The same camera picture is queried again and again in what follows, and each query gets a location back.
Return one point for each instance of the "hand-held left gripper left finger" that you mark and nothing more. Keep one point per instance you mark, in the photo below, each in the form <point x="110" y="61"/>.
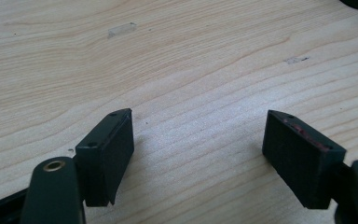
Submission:
<point x="104" y="161"/>

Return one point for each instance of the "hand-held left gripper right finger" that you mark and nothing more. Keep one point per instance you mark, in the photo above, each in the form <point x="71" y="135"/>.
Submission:
<point x="301" y="165"/>

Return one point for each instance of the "clear tape piece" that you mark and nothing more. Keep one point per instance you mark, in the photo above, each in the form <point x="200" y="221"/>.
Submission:
<point x="121" y="30"/>

